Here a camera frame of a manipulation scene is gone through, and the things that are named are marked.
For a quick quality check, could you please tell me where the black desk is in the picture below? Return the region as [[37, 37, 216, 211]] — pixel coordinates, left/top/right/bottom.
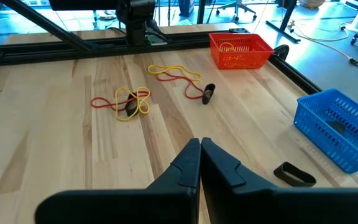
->
[[265, 0, 301, 44]]

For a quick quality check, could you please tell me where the black aluminium rig frame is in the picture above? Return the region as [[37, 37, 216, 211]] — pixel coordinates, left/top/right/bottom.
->
[[0, 0, 321, 95]]

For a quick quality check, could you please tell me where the red plastic basket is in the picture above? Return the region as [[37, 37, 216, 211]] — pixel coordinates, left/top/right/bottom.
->
[[208, 32, 275, 70]]

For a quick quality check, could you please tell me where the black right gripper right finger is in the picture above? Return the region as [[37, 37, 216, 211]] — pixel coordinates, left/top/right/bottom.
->
[[200, 137, 358, 224]]

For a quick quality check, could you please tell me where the silver corner bracket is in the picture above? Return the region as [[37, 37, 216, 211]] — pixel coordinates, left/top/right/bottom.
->
[[146, 29, 169, 46]]

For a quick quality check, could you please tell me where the black table clamp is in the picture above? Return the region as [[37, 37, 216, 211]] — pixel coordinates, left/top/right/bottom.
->
[[273, 44, 291, 61]]

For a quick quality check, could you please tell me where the blue bag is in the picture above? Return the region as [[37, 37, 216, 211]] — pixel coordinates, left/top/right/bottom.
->
[[178, 0, 196, 17]]

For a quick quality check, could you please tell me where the yellow floor cable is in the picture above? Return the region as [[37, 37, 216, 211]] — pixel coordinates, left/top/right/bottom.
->
[[287, 19, 353, 60]]

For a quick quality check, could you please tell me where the wicker basket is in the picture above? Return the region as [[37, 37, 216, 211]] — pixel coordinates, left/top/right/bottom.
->
[[298, 0, 326, 9]]

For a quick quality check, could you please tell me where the grey office chair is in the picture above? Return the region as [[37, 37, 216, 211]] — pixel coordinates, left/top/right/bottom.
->
[[215, 0, 258, 22]]

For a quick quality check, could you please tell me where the blue plastic basket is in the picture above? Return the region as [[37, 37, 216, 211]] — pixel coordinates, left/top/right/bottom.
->
[[293, 88, 358, 174]]

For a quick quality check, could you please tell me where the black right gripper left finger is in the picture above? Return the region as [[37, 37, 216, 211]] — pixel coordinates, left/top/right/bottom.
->
[[35, 138, 201, 224]]

